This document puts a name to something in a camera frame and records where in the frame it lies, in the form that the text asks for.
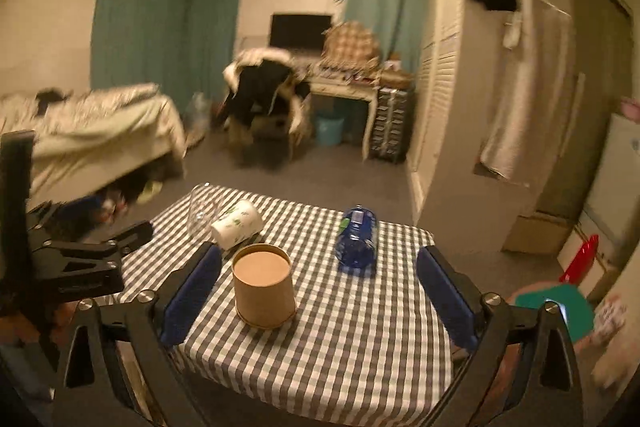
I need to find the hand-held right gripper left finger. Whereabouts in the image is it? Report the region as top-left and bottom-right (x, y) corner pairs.
(52, 243), (224, 427)

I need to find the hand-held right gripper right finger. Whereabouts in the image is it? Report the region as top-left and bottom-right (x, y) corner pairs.
(416, 245), (584, 427)

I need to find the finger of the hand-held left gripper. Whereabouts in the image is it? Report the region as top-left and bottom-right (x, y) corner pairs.
(31, 252), (126, 304)
(27, 203), (154, 259)

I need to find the brown paper cup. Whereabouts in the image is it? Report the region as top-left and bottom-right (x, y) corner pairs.
(232, 243), (297, 331)

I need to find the clear plastic cup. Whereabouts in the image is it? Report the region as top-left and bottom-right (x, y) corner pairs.
(187, 183), (221, 239)

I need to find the white paper cup green print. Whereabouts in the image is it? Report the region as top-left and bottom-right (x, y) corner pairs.
(210, 200), (265, 251)

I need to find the green slipper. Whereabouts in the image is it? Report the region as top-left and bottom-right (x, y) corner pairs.
(136, 181), (164, 204)

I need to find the bed with beige blanket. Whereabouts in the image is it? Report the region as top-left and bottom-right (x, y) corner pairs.
(0, 82), (189, 210)

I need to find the grey white checked tablecloth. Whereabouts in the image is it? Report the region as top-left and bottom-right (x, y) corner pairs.
(117, 183), (454, 427)

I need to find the blue plastic bottle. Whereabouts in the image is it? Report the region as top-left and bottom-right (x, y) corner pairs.
(333, 205), (380, 278)

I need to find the teal stool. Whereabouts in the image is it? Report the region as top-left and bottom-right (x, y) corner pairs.
(514, 282), (596, 344)

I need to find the red plastic dustpan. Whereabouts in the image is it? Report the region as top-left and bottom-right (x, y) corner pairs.
(558, 234), (600, 286)

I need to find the white patterned cloth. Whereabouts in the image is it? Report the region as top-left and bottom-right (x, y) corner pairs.
(592, 293), (630, 389)

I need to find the wooden chair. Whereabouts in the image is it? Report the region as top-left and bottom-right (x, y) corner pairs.
(248, 104), (312, 164)

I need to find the dark drawer unit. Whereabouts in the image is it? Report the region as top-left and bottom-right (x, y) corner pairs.
(369, 84), (415, 166)

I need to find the pile of dark clothes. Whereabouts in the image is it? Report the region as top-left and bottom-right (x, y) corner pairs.
(222, 48), (314, 168)

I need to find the teal waste bin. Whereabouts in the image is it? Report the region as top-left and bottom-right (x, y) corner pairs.
(314, 114), (346, 147)

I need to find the white hanging towel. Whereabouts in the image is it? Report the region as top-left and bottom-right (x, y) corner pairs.
(479, 0), (572, 181)

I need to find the wide teal curtain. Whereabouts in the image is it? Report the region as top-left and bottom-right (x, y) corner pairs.
(90, 0), (247, 110)

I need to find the white louvred wardrobe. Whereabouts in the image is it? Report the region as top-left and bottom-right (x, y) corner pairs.
(406, 0), (538, 228)

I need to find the white desk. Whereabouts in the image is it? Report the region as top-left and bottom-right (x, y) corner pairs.
(300, 66), (381, 162)

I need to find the woven basket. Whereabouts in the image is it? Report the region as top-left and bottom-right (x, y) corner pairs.
(379, 61), (416, 88)

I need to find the black monitor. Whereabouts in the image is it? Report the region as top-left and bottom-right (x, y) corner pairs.
(269, 13), (334, 53)

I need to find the plaid cloth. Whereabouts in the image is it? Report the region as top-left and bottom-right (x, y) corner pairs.
(322, 21), (382, 64)

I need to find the narrow teal curtain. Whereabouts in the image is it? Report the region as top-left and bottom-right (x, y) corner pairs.
(342, 0), (434, 76)

